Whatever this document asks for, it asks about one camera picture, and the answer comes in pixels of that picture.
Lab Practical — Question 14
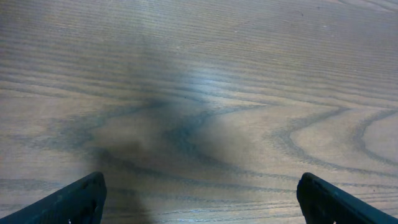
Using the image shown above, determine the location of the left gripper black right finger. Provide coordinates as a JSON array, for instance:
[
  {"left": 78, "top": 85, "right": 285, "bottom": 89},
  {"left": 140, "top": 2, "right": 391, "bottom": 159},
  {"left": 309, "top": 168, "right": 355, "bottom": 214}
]
[{"left": 297, "top": 172, "right": 397, "bottom": 224}]

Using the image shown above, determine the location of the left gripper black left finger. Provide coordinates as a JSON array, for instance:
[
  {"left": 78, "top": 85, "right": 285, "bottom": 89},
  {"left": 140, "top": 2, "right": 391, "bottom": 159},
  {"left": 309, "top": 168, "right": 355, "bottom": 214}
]
[{"left": 1, "top": 172, "right": 107, "bottom": 224}]

